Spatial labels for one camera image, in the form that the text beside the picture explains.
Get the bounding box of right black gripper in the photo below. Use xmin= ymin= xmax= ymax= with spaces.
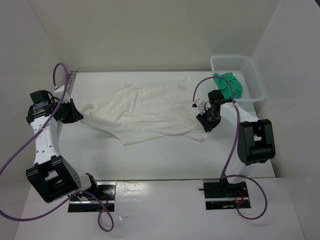
xmin=196 ymin=107 xmax=221 ymax=133

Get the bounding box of white tank top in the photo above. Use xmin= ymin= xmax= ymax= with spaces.
xmin=80 ymin=78 xmax=209 ymax=146

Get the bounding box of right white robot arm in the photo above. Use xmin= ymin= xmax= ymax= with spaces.
xmin=196 ymin=90 xmax=276 ymax=197

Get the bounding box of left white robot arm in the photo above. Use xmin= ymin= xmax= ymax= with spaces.
xmin=26 ymin=87 xmax=100 ymax=203

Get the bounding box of green tank top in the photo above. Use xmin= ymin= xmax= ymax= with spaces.
xmin=213 ymin=72 xmax=243 ymax=99

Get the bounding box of white plastic basket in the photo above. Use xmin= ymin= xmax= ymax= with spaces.
xmin=210 ymin=55 xmax=266 ymax=111

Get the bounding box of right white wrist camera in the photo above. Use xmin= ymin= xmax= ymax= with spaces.
xmin=192 ymin=98 xmax=206 ymax=113

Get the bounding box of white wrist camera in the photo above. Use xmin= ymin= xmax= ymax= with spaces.
xmin=53 ymin=85 xmax=71 ymax=104
xmin=192 ymin=98 xmax=206 ymax=113

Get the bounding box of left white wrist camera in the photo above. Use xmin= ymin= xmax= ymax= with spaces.
xmin=53 ymin=85 xmax=71 ymax=104

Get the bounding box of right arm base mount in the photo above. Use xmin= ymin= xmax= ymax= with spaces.
xmin=198 ymin=179 xmax=251 ymax=211

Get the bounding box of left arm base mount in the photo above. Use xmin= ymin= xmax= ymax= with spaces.
xmin=67 ymin=181 xmax=117 ymax=213

